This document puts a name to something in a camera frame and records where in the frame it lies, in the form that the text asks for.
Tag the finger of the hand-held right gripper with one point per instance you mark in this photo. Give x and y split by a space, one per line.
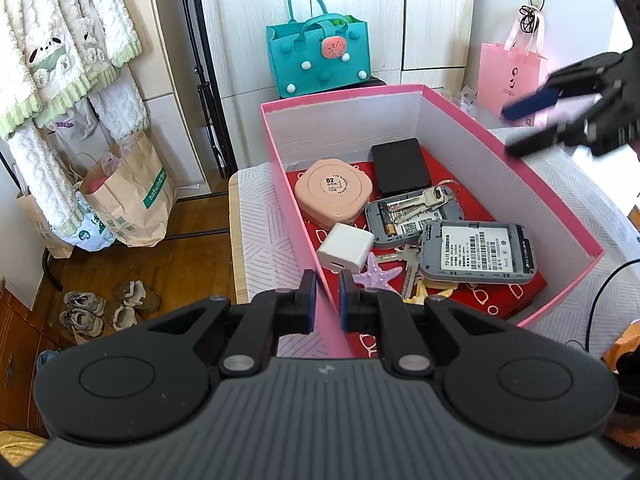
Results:
540 141
530 102

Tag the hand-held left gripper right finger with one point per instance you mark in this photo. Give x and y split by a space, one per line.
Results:
344 305

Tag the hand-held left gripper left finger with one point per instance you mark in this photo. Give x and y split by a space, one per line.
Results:
311 305

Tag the pink cardboard box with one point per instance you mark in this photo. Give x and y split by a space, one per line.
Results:
500 160

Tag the white charger plug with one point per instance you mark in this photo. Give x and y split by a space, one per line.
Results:
345 247

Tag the metal key bunch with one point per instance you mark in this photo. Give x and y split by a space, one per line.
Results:
425 197
411 270

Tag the black gold battery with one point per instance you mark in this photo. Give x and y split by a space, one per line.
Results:
387 219

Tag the grey portable router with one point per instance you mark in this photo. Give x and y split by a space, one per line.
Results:
415 227
475 252

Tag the pink rounded case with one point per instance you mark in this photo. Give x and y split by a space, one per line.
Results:
332 190

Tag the black rectangular box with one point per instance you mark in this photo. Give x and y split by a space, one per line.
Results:
402 165

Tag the pink paper bag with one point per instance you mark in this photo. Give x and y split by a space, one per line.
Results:
505 80

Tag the brown white slipper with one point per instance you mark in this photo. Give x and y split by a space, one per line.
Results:
137 295
124 317

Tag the teal felt handbag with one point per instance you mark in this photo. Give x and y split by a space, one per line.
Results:
320 70

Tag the brown paper bag green label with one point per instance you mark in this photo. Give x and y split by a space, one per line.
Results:
130 180

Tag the orange item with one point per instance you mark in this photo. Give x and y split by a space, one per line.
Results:
622 345

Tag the grey sneaker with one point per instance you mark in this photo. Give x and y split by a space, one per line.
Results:
80 322
85 302

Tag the white green plastic bag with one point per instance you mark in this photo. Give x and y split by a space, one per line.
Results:
90 230

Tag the black clothes rack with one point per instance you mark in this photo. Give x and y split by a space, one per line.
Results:
198 55

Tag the plain brown paper bag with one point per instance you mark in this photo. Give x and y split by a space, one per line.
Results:
37 225

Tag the dark wooden cabinet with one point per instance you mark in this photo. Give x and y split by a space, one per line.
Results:
20 350

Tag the white bag with purple print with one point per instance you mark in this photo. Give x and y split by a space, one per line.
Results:
75 122

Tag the yellow cloth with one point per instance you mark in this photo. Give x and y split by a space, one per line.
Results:
20 445

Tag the white green fleece robe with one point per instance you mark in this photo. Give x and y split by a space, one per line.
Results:
50 35

